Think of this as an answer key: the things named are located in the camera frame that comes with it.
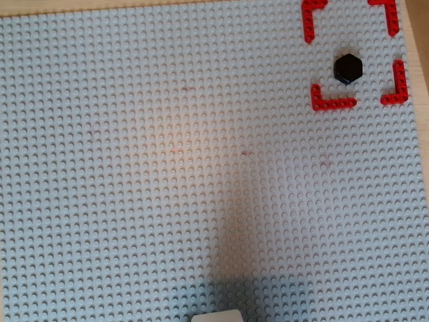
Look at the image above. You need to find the grey Lego baseplate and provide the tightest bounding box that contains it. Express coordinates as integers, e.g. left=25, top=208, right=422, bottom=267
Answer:
left=0, top=0, right=429, bottom=322

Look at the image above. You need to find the red L-shaped Lego corner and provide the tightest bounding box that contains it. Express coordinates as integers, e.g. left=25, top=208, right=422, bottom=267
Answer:
left=377, top=59, right=409, bottom=107
left=309, top=80, right=359, bottom=112
left=300, top=0, right=332, bottom=45
left=367, top=0, right=400, bottom=40

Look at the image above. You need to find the black hexagonal Lego piece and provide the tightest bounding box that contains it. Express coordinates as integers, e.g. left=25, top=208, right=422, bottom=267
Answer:
left=331, top=51, right=365, bottom=85

